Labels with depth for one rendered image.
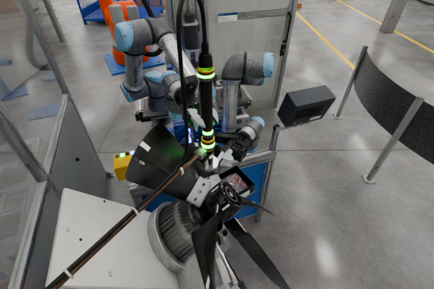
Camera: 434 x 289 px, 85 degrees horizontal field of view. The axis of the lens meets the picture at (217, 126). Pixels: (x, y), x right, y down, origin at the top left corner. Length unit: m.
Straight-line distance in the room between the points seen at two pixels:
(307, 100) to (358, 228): 1.43
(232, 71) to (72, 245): 0.87
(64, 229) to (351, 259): 2.01
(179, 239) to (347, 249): 1.69
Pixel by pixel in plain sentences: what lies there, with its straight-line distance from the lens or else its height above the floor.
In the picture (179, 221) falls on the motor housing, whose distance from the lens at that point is 0.87.
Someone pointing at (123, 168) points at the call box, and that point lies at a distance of 1.23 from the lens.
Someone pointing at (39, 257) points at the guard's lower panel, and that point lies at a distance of 1.32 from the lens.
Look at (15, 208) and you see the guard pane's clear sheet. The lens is 1.23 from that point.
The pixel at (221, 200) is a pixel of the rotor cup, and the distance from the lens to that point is 0.82.
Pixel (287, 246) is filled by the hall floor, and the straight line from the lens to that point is 2.19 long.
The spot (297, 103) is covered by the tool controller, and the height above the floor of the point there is 1.23.
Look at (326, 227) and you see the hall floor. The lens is 2.37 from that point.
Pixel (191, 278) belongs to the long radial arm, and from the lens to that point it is 0.87.
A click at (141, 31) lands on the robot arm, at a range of 1.15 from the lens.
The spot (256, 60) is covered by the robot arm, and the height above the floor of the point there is 1.48.
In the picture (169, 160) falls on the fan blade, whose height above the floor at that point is 1.37.
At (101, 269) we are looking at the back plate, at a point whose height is 1.27.
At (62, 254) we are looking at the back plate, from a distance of 0.73.
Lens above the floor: 1.93
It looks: 39 degrees down
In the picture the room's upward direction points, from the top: straight up
